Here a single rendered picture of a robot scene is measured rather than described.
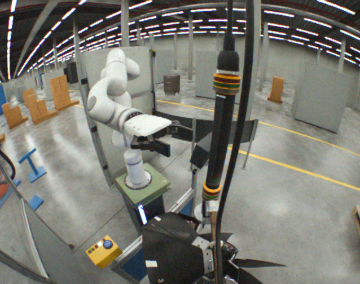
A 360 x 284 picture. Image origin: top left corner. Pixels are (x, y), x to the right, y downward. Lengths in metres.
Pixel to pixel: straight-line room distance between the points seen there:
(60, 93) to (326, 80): 10.91
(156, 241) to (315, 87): 6.41
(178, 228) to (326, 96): 6.43
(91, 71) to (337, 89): 6.91
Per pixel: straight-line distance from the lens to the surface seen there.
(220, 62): 0.25
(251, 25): 0.18
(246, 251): 2.08
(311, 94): 6.49
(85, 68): 2.01
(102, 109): 0.46
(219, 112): 0.26
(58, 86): 8.32
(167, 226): 0.76
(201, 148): 1.11
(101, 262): 0.89
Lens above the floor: 1.84
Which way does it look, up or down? 31 degrees down
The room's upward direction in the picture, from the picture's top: straight up
